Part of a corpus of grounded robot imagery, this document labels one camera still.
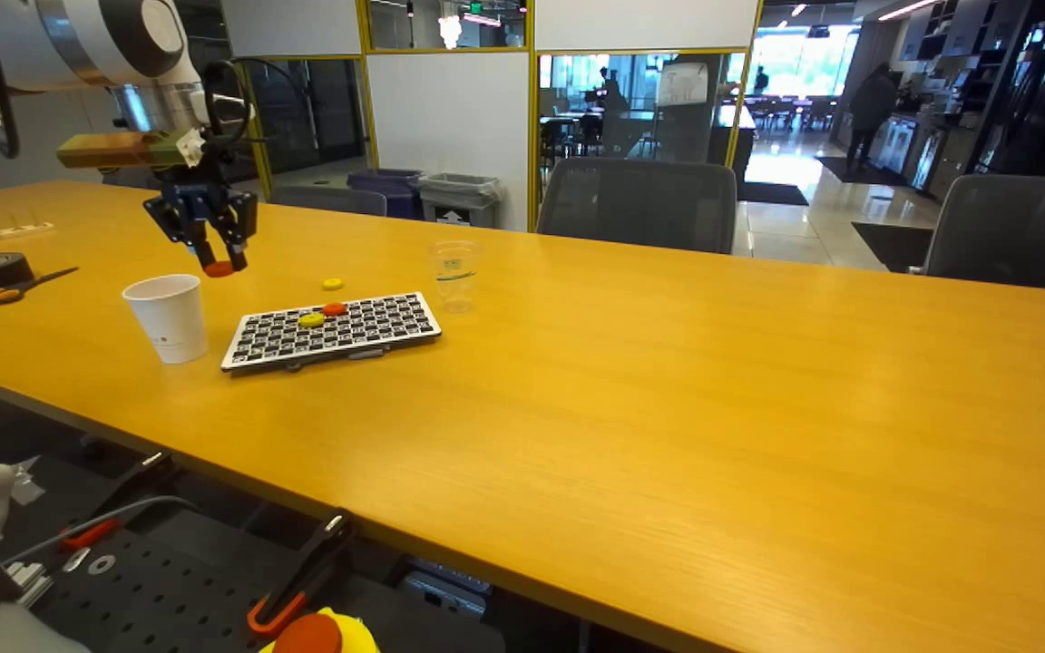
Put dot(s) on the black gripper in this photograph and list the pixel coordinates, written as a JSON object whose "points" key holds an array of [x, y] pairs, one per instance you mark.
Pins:
{"points": [[199, 199]]}

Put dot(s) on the orange disc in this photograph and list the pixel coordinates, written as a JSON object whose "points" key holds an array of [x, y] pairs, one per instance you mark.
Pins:
{"points": [[330, 310], [218, 269]]}

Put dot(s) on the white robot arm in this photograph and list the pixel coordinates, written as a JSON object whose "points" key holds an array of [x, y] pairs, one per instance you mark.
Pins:
{"points": [[126, 31]]}

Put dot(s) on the white paper cup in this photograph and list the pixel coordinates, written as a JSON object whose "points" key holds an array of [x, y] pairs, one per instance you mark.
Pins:
{"points": [[167, 317]]}

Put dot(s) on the grey office chair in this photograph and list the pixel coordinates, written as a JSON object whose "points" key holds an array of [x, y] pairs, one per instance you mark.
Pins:
{"points": [[640, 206], [121, 180], [1016, 232]]}

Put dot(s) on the black white calibration board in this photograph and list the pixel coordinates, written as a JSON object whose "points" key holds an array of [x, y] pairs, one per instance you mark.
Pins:
{"points": [[329, 328]]}

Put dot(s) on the blue bin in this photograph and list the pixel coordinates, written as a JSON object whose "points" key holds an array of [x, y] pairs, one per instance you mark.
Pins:
{"points": [[381, 189]]}

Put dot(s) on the clear plastic cup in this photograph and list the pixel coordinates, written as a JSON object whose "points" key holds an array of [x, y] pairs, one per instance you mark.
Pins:
{"points": [[456, 274]]}

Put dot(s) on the light grey bin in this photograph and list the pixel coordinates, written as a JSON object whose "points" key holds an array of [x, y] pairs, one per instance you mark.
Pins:
{"points": [[461, 200]]}

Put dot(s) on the black lever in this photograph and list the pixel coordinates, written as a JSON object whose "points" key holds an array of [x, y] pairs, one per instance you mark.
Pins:
{"points": [[127, 482]]}

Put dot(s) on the yellow framed glass partition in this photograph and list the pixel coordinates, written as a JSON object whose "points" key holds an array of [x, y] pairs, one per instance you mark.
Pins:
{"points": [[452, 120]]}

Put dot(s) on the black clamp with orange grip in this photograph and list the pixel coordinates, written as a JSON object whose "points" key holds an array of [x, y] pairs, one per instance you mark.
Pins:
{"points": [[299, 574]]}

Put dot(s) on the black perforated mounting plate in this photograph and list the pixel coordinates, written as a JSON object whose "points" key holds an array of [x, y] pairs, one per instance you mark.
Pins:
{"points": [[160, 593]]}

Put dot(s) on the yellow red emergency stop button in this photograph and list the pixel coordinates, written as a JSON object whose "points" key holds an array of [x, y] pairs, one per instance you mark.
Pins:
{"points": [[319, 633]]}

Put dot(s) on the blue grey box under table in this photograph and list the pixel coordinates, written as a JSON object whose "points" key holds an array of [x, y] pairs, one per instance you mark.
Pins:
{"points": [[444, 593]]}

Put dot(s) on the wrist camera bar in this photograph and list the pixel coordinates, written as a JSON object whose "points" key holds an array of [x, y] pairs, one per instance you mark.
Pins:
{"points": [[126, 146]]}

